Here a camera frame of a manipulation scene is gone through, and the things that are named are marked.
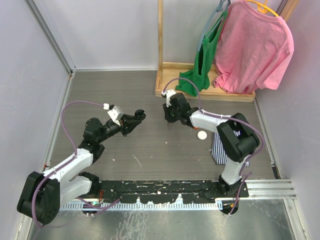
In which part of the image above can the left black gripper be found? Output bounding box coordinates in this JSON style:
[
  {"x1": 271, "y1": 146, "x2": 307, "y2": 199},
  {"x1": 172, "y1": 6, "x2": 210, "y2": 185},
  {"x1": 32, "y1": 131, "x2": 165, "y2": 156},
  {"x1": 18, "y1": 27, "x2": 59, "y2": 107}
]
[{"x1": 97, "y1": 114, "x2": 140, "y2": 143}]

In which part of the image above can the white earbud charging case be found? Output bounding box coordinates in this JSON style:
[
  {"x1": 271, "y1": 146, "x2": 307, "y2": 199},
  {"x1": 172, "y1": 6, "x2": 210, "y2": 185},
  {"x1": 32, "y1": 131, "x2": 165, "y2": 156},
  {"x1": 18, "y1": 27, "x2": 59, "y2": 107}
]
[{"x1": 197, "y1": 130, "x2": 208, "y2": 141}]

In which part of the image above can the blue striped cloth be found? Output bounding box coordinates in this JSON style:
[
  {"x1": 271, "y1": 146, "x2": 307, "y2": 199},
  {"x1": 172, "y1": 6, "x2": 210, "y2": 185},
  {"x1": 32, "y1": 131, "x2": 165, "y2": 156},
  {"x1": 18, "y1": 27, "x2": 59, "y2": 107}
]
[{"x1": 210, "y1": 129, "x2": 242, "y2": 165}]

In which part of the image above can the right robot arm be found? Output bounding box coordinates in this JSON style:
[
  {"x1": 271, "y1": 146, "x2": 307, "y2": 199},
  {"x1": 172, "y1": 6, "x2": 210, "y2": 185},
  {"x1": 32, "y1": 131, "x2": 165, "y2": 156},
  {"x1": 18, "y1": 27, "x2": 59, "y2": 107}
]
[{"x1": 161, "y1": 90, "x2": 260, "y2": 197}]

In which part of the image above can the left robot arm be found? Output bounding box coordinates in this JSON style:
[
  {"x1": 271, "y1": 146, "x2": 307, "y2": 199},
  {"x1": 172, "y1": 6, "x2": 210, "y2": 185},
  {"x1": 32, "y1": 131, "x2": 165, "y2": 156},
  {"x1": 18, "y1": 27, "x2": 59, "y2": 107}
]
[{"x1": 16, "y1": 109, "x2": 146, "y2": 225}]

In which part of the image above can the green tank top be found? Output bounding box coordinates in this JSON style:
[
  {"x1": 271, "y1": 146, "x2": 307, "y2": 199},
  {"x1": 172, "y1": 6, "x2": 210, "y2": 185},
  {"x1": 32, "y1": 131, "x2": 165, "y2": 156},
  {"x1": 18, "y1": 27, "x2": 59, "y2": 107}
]
[{"x1": 175, "y1": 10, "x2": 228, "y2": 97}]

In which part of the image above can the wooden clothes rack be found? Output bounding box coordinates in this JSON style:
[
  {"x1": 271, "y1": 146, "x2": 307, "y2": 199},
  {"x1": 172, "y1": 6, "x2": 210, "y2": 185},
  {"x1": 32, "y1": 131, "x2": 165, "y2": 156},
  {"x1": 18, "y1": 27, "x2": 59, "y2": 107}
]
[{"x1": 155, "y1": 0, "x2": 299, "y2": 103}]

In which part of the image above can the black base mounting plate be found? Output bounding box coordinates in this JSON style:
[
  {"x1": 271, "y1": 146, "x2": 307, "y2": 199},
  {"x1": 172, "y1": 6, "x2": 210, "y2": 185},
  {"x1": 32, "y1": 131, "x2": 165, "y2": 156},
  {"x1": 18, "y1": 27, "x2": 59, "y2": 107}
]
[{"x1": 72, "y1": 179, "x2": 250, "y2": 205}]

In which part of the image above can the pink t-shirt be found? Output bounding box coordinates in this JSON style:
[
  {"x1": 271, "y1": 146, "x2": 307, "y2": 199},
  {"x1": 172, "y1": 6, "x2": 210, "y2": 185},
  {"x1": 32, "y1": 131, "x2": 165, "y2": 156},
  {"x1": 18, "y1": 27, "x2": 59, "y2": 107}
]
[{"x1": 212, "y1": 0, "x2": 294, "y2": 94}]

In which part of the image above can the blue-grey hanger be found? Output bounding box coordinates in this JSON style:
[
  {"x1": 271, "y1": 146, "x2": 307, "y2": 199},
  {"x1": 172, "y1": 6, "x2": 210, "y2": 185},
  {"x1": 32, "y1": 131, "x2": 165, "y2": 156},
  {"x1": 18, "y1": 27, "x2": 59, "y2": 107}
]
[{"x1": 197, "y1": 0, "x2": 231, "y2": 52}]

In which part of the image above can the yellow hanger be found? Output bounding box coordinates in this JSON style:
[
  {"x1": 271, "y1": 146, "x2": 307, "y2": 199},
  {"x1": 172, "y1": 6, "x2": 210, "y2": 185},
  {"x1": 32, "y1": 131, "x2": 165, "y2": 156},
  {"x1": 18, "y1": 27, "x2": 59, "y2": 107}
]
[{"x1": 246, "y1": 0, "x2": 279, "y2": 17}]

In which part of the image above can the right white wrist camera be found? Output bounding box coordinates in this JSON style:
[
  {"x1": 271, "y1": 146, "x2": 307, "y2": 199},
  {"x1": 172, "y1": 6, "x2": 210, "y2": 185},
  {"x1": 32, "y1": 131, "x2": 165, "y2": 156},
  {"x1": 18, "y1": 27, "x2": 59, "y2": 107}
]
[{"x1": 161, "y1": 89, "x2": 176, "y2": 108}]

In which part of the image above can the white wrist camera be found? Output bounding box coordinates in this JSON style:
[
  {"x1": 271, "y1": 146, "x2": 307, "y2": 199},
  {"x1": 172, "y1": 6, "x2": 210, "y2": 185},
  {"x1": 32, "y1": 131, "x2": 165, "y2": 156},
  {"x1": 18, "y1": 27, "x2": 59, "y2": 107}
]
[
  {"x1": 161, "y1": 89, "x2": 176, "y2": 108},
  {"x1": 103, "y1": 103, "x2": 124, "y2": 126}
]

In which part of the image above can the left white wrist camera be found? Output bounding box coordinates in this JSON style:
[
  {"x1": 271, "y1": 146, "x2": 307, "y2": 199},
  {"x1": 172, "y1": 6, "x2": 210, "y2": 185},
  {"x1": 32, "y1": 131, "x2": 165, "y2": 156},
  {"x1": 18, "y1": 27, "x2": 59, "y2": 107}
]
[{"x1": 103, "y1": 103, "x2": 124, "y2": 126}]

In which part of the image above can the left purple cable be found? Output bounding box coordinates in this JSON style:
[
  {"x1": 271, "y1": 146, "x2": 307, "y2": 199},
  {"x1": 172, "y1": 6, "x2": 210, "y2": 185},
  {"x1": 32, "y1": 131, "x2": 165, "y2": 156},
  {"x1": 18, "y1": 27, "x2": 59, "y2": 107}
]
[{"x1": 31, "y1": 100, "x2": 106, "y2": 228}]

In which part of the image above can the white cable duct strip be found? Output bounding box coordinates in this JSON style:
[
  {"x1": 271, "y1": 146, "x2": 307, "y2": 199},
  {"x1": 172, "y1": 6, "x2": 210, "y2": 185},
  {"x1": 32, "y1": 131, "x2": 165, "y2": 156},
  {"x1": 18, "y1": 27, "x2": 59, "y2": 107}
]
[{"x1": 60, "y1": 199, "x2": 223, "y2": 212}]

